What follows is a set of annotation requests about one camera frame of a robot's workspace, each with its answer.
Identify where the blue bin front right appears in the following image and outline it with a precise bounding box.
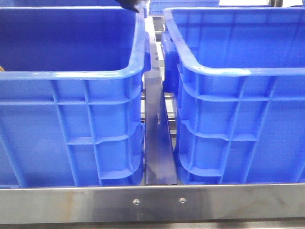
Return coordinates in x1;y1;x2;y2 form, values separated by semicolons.
163;7;305;185

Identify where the blue bin front left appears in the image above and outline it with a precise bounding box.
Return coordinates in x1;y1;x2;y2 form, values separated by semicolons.
0;7;151;189

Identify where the blue bin rear right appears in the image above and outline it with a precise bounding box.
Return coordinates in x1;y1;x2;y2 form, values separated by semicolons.
149;0;220;15

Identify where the steel front shelf rail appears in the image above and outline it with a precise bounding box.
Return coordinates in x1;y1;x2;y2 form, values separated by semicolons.
0;184;305;224

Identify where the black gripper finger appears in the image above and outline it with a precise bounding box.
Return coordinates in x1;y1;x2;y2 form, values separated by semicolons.
116;0;143;13

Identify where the blue bin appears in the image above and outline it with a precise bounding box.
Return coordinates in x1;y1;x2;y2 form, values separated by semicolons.
149;0;220;15
0;0;148;8
163;7;305;185
0;7;151;189

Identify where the blue bin rear left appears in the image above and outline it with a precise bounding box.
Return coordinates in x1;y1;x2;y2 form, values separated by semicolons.
0;0;148;8

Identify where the dark metal divider rail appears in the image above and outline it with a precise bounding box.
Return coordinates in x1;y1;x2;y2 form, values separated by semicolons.
143;33;178;186

